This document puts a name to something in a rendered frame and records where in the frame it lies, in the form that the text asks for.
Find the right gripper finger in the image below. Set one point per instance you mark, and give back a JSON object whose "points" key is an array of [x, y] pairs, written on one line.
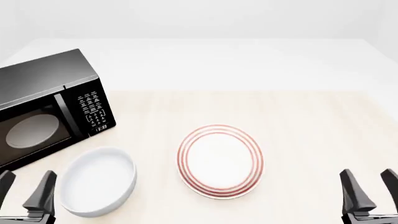
{"points": [[354, 193], [391, 182]]}

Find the white bowl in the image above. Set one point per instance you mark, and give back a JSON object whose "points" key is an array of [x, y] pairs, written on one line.
{"points": [[99, 182]]}

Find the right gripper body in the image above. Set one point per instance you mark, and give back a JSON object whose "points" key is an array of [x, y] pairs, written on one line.
{"points": [[370, 219]]}

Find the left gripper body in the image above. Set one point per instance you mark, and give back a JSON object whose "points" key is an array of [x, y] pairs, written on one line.
{"points": [[28, 218]]}

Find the white plate with red rings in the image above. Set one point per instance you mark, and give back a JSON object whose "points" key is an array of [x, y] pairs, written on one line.
{"points": [[220, 161]]}

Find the black microwave oven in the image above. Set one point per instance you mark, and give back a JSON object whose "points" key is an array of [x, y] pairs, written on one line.
{"points": [[46, 93]]}

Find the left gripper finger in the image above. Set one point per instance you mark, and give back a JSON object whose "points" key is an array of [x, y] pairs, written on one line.
{"points": [[42, 194], [5, 180]]}

